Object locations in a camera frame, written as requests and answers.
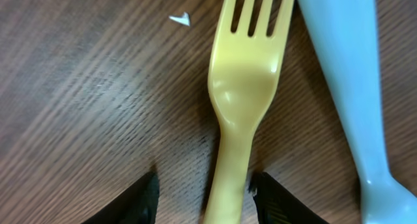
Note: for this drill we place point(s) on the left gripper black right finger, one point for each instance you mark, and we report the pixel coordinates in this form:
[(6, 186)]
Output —
[(277, 205)]

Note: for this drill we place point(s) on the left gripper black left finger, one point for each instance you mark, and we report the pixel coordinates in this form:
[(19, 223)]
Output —
[(136, 205)]

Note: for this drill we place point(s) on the yellow plastic fork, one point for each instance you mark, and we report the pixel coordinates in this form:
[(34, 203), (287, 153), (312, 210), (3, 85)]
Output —
[(243, 78)]

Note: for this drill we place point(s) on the light blue plastic fork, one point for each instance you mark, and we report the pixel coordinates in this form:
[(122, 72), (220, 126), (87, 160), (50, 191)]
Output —
[(345, 37)]

